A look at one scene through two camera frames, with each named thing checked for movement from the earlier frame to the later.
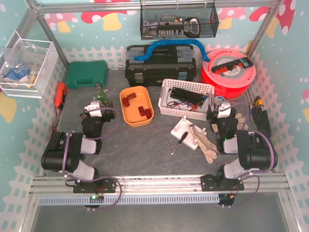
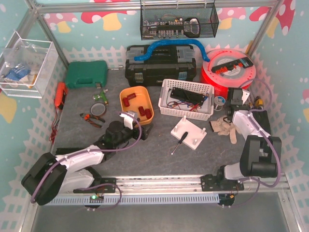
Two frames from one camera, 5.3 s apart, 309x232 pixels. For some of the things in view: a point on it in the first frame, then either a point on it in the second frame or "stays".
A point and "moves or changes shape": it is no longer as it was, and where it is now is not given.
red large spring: (148, 113) stays
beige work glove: (209, 151) moves or changes shape
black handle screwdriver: (180, 142) stays
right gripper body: (215, 116) to (234, 108)
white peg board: (189, 140) stays
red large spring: (126, 102) stays
